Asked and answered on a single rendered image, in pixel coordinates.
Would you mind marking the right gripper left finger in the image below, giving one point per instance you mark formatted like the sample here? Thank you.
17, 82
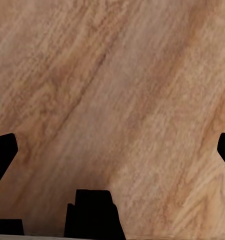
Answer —
8, 150

